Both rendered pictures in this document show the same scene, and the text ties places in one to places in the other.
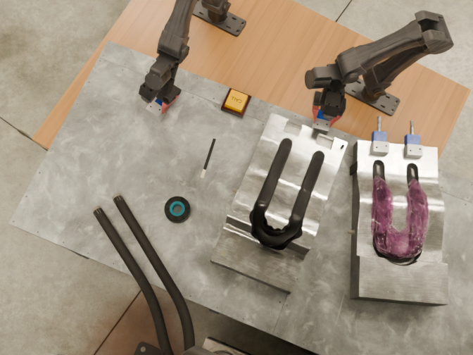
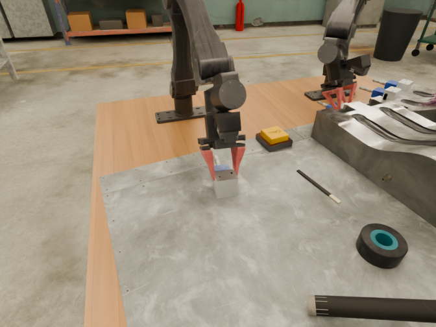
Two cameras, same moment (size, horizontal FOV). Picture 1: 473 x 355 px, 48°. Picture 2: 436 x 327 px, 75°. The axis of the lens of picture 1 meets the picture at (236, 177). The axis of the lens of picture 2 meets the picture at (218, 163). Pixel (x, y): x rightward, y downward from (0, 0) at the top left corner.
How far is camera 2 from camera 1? 137 cm
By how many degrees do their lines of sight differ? 41
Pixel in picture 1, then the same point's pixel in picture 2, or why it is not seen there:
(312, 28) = (250, 91)
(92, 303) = not seen: outside the picture
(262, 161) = (368, 135)
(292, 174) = (396, 128)
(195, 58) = not seen: hidden behind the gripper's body
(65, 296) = not seen: outside the picture
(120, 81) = (152, 194)
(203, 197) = (369, 217)
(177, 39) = (218, 45)
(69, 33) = (8, 305)
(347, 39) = (275, 85)
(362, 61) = (351, 10)
